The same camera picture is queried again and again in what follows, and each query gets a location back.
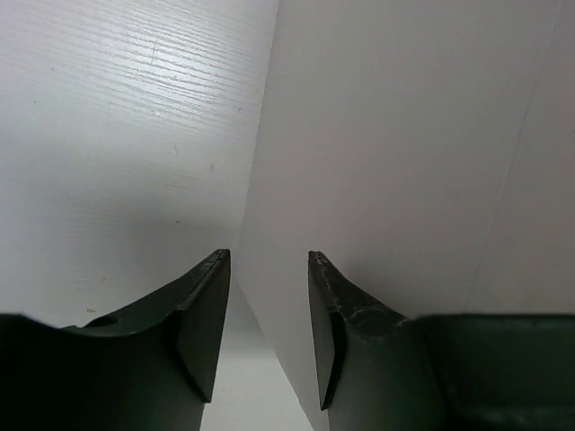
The white drawer cabinet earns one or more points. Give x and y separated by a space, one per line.
427 149

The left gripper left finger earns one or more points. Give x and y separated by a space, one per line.
150 365

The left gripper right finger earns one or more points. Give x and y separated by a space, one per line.
380 370

